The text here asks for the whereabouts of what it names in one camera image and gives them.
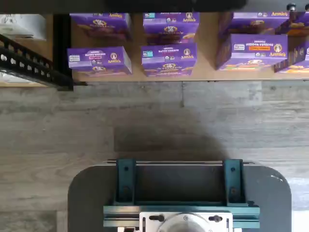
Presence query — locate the thin grey cart panel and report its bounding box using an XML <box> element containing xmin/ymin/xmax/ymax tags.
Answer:
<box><xmin>103</xmin><ymin>159</ymin><xmax>254</xmax><ymax>166</ymax></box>

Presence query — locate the purple Annie's bunny grahams box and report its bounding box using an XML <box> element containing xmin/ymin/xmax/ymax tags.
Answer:
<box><xmin>67</xmin><ymin>46</ymin><xmax>133</xmax><ymax>77</ymax></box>
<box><xmin>141</xmin><ymin>43</ymin><xmax>198</xmax><ymax>77</ymax></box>

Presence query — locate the teal aluminium crossbar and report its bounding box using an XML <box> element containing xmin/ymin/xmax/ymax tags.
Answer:
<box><xmin>103</xmin><ymin>204</ymin><xmax>261</xmax><ymax>229</ymax></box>

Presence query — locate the black metal shelf beam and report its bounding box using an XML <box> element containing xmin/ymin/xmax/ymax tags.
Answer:
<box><xmin>0</xmin><ymin>0</ymin><xmax>309</xmax><ymax>15</ymax></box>

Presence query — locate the purple Annie's snack box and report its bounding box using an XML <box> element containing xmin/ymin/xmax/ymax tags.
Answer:
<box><xmin>142</xmin><ymin>12</ymin><xmax>200</xmax><ymax>45</ymax></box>
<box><xmin>275</xmin><ymin>11</ymin><xmax>309</xmax><ymax>37</ymax></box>
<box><xmin>274</xmin><ymin>40</ymin><xmax>309</xmax><ymax>73</ymax></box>
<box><xmin>69</xmin><ymin>13</ymin><xmax>133</xmax><ymax>41</ymax></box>

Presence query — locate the teal metal bracket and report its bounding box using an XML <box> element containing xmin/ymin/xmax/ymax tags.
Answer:
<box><xmin>115</xmin><ymin>158</ymin><xmax>137</xmax><ymax>206</ymax></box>
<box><xmin>222</xmin><ymin>159</ymin><xmax>247</xmax><ymax>206</ymax></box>

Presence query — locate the grey robot base cart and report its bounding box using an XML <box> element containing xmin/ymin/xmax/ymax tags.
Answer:
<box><xmin>67</xmin><ymin>160</ymin><xmax>292</xmax><ymax>232</ymax></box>

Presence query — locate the purple Annie's hidden veggies box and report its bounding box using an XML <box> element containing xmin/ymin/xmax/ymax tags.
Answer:
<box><xmin>218</xmin><ymin>12</ymin><xmax>290</xmax><ymax>37</ymax></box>
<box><xmin>215</xmin><ymin>33</ymin><xmax>289</xmax><ymax>72</ymax></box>

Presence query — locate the black perforated shelf rail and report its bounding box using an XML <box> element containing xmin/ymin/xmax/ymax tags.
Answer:
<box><xmin>0</xmin><ymin>33</ymin><xmax>87</xmax><ymax>92</ymax></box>

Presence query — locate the white paper carton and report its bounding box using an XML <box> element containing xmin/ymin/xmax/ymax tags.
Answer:
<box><xmin>0</xmin><ymin>14</ymin><xmax>47</xmax><ymax>41</ymax></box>

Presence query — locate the silver robot mounting plate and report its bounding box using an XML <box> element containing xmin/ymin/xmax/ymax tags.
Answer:
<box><xmin>139</xmin><ymin>211</ymin><xmax>234</xmax><ymax>232</ymax></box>

